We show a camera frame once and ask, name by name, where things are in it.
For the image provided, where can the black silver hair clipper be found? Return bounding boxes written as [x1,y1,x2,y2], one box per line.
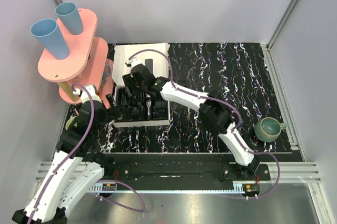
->
[145,94,154,120]

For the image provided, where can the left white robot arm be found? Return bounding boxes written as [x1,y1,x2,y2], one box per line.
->
[12,93,120,223]

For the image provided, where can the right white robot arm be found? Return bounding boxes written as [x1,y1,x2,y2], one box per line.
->
[123,59,260,180]

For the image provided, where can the white clipper kit box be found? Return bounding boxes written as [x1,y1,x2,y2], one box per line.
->
[112,43,170,128]

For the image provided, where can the blue mug on shelf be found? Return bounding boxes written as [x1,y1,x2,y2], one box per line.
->
[104,63,111,77]

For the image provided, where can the light green cup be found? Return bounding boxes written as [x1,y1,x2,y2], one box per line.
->
[65,116,77,130]

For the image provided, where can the pink tiered wooden shelf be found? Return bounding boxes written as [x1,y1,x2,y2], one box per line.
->
[37,8,114,106]

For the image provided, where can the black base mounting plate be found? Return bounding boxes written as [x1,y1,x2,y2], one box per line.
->
[73,152,272,185]

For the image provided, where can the near blue plastic cup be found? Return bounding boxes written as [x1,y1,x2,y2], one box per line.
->
[30,18,70,60]

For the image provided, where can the blue plastic cup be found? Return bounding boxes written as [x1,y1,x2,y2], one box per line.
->
[30,18,70,60]
[55,2,83,35]

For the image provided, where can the far blue plastic cup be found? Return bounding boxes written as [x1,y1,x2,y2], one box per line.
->
[55,2,83,35]

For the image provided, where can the green ceramic bowl cup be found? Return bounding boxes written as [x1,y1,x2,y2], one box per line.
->
[254,117,288,142]

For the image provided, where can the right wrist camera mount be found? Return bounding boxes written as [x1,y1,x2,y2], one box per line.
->
[125,58,143,69]

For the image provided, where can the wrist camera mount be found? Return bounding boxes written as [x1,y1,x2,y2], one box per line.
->
[72,84,102,103]
[125,58,143,69]

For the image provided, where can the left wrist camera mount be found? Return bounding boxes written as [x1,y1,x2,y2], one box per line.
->
[72,84,102,103]

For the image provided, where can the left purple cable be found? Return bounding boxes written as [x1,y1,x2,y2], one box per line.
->
[26,83,94,224]

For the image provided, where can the purple cable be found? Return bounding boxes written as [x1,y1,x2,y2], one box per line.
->
[26,83,94,224]
[128,49,280,200]

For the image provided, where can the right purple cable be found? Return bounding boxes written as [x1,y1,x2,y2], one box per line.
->
[128,49,280,200]

